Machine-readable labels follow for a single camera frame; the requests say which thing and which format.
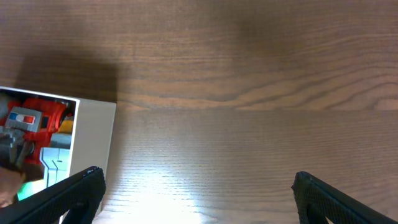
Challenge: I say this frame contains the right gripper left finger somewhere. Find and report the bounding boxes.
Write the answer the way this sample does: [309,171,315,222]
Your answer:
[1,166,106,223]

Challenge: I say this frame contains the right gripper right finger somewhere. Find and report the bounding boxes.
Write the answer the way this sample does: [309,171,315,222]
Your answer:
[292,171,397,224]

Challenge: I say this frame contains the yellow grey toy truck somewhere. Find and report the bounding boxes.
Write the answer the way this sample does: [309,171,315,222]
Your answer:
[40,116,74,188]

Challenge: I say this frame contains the multicolour puzzle cube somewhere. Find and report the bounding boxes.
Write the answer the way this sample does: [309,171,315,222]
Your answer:
[17,179,46,201]

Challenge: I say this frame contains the red toy fire truck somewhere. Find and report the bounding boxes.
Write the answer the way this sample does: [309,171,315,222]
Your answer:
[1,98,70,164]

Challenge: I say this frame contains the white cardboard box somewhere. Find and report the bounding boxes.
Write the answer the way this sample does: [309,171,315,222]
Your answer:
[1,87,116,205]

